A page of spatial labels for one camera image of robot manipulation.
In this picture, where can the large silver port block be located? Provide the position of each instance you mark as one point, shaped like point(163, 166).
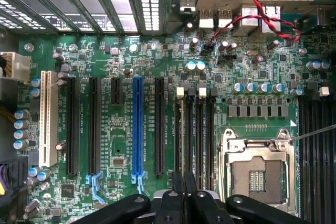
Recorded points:
point(271, 19)
point(246, 24)

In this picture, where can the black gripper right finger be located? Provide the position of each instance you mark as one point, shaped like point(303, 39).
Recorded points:
point(202, 208)

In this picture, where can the black RAM slot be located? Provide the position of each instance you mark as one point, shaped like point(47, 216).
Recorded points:
point(210, 134)
point(177, 134)
point(304, 155)
point(333, 155)
point(314, 155)
point(325, 155)
point(189, 134)
point(200, 134)

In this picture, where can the long black expansion slot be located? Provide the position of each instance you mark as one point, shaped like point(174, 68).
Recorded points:
point(94, 127)
point(159, 127)
point(72, 127)

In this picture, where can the white power connector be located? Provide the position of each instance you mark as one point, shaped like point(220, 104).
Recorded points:
point(17, 66)

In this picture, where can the short black expansion slot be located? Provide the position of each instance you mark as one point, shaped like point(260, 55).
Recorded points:
point(116, 91)

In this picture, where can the green Dell motherboard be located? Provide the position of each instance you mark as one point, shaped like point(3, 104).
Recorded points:
point(126, 51)

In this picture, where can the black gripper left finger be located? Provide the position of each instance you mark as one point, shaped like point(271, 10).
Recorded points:
point(168, 208)

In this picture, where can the silver USB port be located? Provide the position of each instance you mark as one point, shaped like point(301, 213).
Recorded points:
point(225, 18)
point(205, 18)

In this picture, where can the silver CPU socket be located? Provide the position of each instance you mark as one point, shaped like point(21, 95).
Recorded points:
point(258, 171)

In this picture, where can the white expansion slot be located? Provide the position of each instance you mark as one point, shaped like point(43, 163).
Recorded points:
point(48, 119)

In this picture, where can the thin metal locking lever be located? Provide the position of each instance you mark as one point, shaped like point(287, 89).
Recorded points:
point(315, 132)

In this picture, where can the small silver video port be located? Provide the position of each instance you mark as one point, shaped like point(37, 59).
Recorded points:
point(188, 5)

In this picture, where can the blue expansion slot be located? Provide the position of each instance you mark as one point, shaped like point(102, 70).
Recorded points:
point(138, 127)

